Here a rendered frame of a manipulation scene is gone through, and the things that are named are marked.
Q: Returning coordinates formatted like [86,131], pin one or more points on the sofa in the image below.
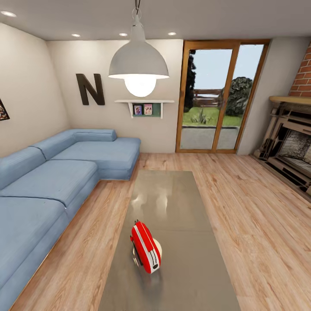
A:
[42,188]

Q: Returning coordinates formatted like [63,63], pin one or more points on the door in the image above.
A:
[218,81]

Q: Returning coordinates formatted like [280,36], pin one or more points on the decorative sign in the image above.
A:
[85,84]

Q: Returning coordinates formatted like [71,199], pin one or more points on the room light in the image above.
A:
[138,57]

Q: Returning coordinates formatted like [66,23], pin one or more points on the radio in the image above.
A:
[146,249]

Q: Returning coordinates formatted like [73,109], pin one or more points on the wood fireplace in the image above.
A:
[286,147]

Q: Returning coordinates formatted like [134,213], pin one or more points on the shelf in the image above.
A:
[157,107]

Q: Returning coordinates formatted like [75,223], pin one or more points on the coffee table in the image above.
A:
[192,275]

